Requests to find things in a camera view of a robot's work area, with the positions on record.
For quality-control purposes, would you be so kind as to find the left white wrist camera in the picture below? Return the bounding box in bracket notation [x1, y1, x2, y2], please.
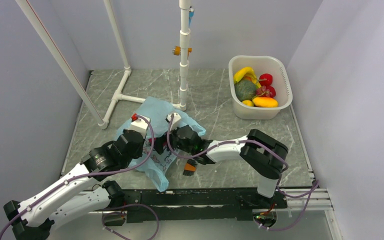
[127, 113, 151, 138]

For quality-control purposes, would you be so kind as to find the white PVC pipe frame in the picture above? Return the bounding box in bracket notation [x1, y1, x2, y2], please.
[16, 0, 194, 129]

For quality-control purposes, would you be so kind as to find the yellow green fake fruit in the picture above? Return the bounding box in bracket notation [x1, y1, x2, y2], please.
[242, 75, 262, 89]

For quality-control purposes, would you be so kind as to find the red fake apple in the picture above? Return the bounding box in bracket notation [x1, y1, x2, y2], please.
[266, 85, 277, 98]
[258, 73, 273, 86]

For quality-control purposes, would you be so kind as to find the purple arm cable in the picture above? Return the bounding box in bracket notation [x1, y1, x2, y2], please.
[166, 114, 320, 233]
[0, 115, 156, 240]

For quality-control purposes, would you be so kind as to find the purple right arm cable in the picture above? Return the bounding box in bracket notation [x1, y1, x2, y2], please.
[166, 114, 320, 233]

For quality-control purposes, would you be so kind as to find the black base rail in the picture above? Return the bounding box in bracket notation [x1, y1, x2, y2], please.
[104, 186, 288, 223]

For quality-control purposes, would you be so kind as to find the red fake apple lower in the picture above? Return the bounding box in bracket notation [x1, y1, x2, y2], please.
[266, 85, 277, 98]

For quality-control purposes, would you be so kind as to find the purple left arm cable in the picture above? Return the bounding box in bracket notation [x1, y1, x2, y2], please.
[0, 115, 156, 240]

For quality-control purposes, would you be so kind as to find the yellow fake lemon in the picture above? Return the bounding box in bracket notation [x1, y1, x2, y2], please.
[241, 100, 255, 107]

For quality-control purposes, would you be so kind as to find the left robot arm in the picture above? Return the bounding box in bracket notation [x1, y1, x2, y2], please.
[3, 127, 148, 240]

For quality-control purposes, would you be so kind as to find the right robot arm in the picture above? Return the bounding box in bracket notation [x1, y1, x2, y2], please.
[153, 125, 289, 208]

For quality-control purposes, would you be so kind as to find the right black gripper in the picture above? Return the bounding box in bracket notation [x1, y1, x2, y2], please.
[150, 122, 195, 155]

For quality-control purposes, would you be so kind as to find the yellow fake banana bunch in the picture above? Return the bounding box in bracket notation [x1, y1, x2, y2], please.
[233, 66, 257, 84]

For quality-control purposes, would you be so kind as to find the orange black hex key set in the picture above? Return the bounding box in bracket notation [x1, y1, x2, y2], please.
[182, 159, 197, 177]

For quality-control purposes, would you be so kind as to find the white plastic basket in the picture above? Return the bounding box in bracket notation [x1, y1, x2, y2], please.
[228, 55, 293, 120]

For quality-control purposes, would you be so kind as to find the light blue plastic bag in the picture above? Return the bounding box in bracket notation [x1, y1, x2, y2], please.
[129, 97, 206, 192]

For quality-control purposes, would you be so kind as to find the red fake apple upper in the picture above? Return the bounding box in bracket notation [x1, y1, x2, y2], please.
[258, 73, 273, 86]

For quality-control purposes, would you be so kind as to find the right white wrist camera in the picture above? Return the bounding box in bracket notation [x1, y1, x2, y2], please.
[166, 111, 182, 132]

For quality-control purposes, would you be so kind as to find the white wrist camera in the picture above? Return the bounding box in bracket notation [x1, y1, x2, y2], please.
[127, 113, 151, 138]
[166, 111, 182, 132]

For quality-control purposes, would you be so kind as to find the orange fake mango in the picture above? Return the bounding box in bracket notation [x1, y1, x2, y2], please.
[252, 96, 278, 108]

